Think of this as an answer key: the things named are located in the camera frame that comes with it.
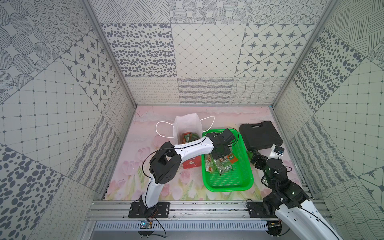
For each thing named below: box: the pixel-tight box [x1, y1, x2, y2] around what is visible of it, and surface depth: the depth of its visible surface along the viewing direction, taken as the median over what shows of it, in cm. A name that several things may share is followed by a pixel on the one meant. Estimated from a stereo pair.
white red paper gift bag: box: [182, 155, 202, 169], surface depth 87 cm
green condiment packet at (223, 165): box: [214, 156, 234, 176], surface depth 86 cm
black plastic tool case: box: [239, 120, 283, 151], surface depth 100 cm
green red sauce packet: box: [205, 154, 218, 173], surface depth 85 cm
